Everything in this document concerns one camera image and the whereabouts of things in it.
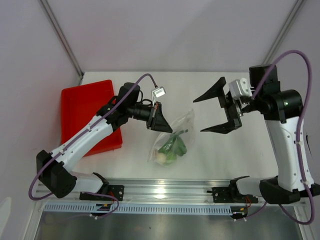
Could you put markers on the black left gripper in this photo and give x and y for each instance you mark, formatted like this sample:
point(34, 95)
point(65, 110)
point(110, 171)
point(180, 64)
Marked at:
point(156, 120)

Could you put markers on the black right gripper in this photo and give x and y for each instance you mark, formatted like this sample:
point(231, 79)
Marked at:
point(232, 109)

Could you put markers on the green chili pepper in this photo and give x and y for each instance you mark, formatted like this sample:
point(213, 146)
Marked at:
point(168, 145)

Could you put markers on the clear zip top bag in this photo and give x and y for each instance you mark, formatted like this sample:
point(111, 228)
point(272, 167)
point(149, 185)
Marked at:
point(183, 127)

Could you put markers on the green bell pepper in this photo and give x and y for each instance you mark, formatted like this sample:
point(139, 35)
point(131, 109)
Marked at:
point(179, 147)

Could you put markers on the green round lime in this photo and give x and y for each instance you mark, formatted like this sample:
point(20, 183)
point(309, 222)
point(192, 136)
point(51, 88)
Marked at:
point(170, 158)

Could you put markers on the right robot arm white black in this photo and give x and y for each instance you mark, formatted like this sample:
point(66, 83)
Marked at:
point(281, 111)

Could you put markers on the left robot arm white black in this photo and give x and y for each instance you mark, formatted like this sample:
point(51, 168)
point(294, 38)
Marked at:
point(55, 169)

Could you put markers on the red plastic tray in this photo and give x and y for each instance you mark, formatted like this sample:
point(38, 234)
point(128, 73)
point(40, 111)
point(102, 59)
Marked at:
point(80, 103)

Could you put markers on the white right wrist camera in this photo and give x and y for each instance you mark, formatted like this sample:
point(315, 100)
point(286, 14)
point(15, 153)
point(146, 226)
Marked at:
point(240, 88)

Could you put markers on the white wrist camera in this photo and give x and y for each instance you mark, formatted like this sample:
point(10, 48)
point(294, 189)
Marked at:
point(157, 93)
point(240, 88)

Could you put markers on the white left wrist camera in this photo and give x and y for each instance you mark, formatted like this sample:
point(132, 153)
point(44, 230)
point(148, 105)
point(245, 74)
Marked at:
point(157, 93)

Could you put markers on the aluminium rail frame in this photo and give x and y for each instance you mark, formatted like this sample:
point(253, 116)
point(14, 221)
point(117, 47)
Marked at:
point(148, 191)

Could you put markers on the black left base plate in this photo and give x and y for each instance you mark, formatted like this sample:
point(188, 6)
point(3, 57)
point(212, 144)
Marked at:
point(116, 191)

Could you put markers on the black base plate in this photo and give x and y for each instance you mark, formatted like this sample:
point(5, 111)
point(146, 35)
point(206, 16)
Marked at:
point(222, 195)
point(116, 191)

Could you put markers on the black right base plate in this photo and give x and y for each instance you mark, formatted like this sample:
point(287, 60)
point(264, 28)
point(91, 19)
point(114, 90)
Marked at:
point(222, 195)

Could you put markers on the white slotted cable duct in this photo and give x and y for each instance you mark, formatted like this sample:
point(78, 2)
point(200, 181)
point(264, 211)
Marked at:
point(131, 208)

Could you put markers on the right aluminium corner post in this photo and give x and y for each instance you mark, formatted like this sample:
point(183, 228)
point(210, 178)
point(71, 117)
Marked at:
point(283, 31)

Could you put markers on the aluminium corner post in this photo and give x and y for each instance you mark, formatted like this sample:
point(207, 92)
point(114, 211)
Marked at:
point(283, 31)
point(52, 19)

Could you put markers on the left aluminium corner post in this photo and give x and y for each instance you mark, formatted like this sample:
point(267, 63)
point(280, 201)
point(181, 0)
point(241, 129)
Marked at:
point(52, 19)

